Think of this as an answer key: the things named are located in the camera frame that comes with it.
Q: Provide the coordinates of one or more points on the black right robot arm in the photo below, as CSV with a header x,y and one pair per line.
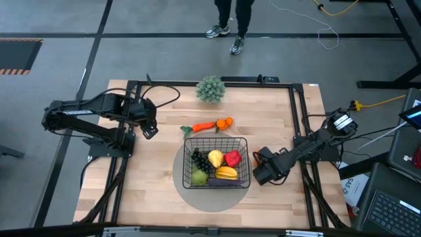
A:
x,y
315,145

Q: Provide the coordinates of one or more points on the dark equipment case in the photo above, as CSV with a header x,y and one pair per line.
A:
x,y
404,145

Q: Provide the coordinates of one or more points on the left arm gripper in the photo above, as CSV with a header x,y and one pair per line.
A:
x,y
141,112

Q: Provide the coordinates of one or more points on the tablet screen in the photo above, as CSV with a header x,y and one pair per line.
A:
x,y
412,115

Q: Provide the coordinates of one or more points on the black aluminium table frame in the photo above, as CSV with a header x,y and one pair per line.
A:
x,y
215,84

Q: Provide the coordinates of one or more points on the white printed paper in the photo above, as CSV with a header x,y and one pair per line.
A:
x,y
353,187

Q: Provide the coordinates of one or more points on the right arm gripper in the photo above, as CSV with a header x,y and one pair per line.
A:
x,y
274,159

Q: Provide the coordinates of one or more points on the black camera bracket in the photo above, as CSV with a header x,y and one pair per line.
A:
x,y
250,79

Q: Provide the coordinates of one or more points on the yellow pear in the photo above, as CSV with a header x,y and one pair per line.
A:
x,y
215,158

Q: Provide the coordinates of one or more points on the black laptop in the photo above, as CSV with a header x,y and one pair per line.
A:
x,y
391,210

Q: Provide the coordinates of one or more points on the green apple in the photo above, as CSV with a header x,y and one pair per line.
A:
x,y
199,178

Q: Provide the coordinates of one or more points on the dark grape bunch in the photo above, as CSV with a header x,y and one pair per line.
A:
x,y
202,161

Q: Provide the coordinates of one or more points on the red bell pepper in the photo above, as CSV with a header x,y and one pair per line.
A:
x,y
232,158

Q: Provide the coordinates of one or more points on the purple eggplant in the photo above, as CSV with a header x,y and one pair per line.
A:
x,y
223,182

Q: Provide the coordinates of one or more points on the round grey placemat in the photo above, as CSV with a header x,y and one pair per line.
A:
x,y
210,200

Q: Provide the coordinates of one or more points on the person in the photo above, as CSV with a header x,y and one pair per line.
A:
x,y
230,16

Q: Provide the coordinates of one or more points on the potted green succulent plant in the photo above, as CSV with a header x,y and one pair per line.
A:
x,y
210,89

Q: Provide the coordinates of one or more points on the orange carrot with green leaves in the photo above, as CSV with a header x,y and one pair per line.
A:
x,y
204,126

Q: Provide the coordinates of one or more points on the black desk frame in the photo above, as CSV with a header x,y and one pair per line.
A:
x,y
399,33

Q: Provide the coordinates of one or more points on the black hazard-striped floor mat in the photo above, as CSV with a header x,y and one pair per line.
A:
x,y
16,54

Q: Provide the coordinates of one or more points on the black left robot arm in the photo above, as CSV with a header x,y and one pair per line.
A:
x,y
82,112

